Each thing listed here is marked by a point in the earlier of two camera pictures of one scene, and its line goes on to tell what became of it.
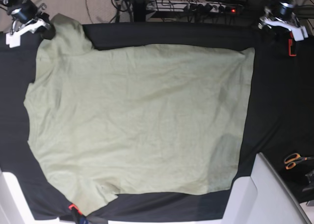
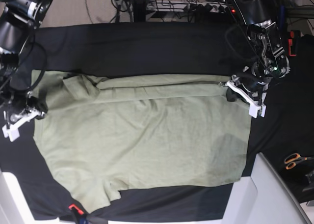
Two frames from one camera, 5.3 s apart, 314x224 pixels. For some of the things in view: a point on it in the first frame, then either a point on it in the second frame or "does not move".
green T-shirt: [104, 121] does not move
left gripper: [24, 11] -> [20, 104]
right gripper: [283, 11] -> [254, 77]
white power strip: [193, 7] does not move
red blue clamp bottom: [82, 219] does not move
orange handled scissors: [291, 160] does not move
